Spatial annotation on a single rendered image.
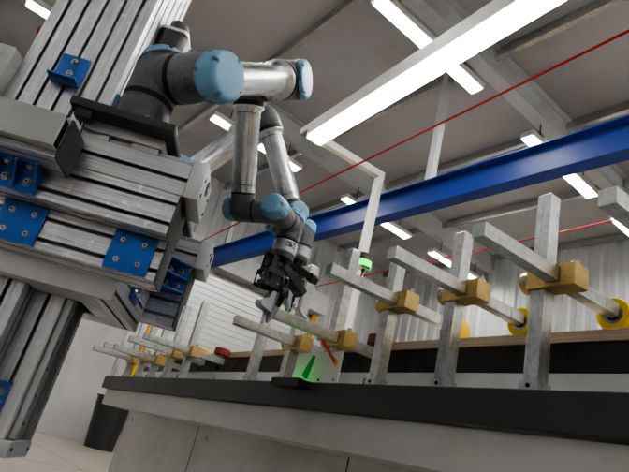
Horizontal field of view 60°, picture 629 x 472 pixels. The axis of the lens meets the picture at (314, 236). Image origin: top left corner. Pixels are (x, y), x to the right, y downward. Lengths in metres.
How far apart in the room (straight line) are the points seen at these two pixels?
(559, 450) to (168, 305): 1.04
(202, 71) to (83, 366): 8.35
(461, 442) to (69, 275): 0.93
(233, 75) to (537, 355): 0.89
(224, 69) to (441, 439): 0.97
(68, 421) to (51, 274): 8.15
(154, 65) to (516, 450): 1.13
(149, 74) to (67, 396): 8.26
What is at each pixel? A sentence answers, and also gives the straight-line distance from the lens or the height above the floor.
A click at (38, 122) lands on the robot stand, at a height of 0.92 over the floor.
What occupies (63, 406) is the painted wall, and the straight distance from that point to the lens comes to 9.36.
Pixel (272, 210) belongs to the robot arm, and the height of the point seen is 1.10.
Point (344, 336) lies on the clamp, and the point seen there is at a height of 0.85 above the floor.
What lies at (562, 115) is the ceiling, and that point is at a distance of 7.40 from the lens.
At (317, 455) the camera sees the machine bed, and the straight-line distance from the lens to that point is 2.07.
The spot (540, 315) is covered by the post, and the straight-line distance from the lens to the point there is 1.26.
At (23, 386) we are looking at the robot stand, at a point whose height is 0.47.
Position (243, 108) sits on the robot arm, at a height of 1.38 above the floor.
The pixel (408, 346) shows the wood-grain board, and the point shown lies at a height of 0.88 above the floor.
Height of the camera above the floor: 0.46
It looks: 22 degrees up
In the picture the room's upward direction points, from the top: 15 degrees clockwise
